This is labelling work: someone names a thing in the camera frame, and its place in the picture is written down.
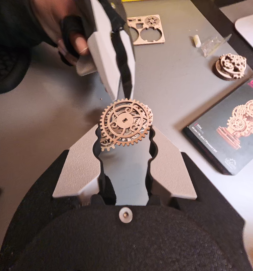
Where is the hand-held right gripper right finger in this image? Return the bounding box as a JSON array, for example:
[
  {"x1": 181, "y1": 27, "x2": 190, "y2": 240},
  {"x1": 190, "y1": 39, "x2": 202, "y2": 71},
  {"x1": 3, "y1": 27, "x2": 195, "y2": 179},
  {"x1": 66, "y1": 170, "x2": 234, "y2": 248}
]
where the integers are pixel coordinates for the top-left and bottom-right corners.
[{"x1": 147, "y1": 125, "x2": 197, "y2": 204}]

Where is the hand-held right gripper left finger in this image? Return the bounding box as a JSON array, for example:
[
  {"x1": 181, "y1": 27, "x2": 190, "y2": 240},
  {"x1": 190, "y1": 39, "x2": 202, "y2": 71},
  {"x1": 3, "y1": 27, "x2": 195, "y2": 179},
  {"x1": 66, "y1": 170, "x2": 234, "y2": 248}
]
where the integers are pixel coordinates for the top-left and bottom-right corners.
[{"x1": 52, "y1": 124, "x2": 102, "y2": 204}]

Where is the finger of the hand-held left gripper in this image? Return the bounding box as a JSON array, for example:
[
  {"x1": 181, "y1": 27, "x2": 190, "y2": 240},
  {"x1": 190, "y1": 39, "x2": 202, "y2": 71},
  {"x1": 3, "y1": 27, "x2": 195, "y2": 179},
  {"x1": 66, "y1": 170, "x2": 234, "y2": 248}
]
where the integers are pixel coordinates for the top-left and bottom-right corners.
[
  {"x1": 106, "y1": 0, "x2": 136, "y2": 99},
  {"x1": 88, "y1": 0, "x2": 121, "y2": 101}
]

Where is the wooden gear assembly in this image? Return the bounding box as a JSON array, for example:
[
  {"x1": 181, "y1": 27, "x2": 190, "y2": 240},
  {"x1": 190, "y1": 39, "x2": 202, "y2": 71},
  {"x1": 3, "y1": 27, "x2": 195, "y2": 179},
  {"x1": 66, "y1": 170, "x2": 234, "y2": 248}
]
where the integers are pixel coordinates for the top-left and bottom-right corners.
[{"x1": 100, "y1": 127, "x2": 149, "y2": 152}]

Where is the large wooden gear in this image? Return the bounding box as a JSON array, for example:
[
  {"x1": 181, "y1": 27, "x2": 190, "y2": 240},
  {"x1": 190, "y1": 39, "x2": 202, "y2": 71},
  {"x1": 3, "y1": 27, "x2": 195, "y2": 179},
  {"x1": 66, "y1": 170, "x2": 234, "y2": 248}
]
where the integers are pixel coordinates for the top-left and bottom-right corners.
[{"x1": 99, "y1": 98, "x2": 154, "y2": 147}]

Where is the grey desk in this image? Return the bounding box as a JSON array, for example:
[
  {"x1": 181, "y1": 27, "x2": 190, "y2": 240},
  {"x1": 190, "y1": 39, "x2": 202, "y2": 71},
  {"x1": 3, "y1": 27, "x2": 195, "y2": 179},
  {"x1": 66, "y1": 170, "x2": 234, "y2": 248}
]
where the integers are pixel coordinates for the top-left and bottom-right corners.
[{"x1": 0, "y1": 0, "x2": 253, "y2": 271}]

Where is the person's left hand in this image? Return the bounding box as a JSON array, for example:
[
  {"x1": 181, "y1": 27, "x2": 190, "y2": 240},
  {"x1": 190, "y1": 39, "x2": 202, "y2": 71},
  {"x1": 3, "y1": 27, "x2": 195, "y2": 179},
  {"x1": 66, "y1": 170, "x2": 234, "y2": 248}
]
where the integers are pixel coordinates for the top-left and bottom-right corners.
[{"x1": 31, "y1": 0, "x2": 89, "y2": 65}]

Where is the wooden puzzle sheet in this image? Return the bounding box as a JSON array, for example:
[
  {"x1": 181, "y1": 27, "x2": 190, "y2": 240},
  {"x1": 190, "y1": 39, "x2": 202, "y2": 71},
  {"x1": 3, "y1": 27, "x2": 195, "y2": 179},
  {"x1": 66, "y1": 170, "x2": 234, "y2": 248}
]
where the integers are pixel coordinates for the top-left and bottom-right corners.
[{"x1": 126, "y1": 14, "x2": 165, "y2": 46}]

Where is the black puzzle box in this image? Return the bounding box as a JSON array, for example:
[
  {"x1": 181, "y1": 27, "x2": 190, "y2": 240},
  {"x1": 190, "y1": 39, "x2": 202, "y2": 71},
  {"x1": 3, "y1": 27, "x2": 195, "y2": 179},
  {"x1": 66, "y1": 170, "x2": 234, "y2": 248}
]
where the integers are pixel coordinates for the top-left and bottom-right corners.
[{"x1": 183, "y1": 70, "x2": 253, "y2": 176}]

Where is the clear plastic bag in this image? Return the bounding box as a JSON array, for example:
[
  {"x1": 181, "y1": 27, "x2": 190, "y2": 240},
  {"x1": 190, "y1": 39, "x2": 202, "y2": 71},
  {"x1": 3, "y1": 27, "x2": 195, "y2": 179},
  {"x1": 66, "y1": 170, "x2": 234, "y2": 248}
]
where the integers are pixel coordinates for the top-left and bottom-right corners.
[{"x1": 201, "y1": 34, "x2": 232, "y2": 57}]

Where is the black mesh chair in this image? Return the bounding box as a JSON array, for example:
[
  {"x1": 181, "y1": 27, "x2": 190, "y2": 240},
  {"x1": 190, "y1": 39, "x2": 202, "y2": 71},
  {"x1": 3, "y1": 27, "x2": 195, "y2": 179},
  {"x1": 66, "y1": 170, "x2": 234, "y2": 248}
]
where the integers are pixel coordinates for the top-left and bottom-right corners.
[{"x1": 0, "y1": 42, "x2": 32, "y2": 94}]

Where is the small assembled gear model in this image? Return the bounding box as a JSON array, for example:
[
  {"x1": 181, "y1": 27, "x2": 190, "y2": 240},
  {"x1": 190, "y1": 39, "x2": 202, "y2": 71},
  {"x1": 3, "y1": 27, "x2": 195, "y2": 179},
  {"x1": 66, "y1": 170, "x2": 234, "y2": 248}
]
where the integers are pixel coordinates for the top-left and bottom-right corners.
[{"x1": 212, "y1": 53, "x2": 247, "y2": 81}]

